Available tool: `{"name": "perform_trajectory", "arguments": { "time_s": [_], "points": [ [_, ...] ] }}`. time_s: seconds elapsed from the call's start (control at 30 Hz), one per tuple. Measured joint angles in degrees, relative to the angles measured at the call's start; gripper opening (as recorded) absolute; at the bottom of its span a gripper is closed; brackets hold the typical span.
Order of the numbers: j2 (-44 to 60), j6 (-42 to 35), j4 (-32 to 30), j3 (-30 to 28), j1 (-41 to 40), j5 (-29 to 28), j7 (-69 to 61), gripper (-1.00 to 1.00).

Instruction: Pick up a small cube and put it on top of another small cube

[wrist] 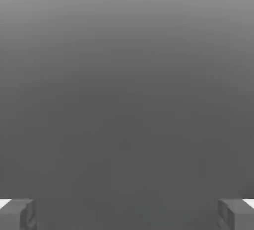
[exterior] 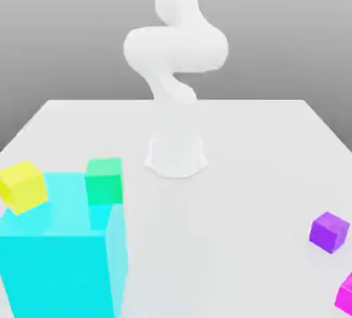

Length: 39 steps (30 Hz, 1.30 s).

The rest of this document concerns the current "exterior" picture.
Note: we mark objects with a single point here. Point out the small magenta cube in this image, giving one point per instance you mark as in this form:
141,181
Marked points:
345,297

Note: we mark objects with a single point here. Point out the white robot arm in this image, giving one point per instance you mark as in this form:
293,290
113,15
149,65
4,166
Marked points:
176,48

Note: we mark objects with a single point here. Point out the small yellow cube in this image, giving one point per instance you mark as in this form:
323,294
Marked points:
23,187

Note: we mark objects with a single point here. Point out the small purple cube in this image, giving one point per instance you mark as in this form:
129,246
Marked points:
328,232

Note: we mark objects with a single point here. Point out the large cyan box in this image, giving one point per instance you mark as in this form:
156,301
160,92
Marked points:
55,274

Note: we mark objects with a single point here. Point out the small green cube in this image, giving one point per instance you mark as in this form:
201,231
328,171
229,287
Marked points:
104,186

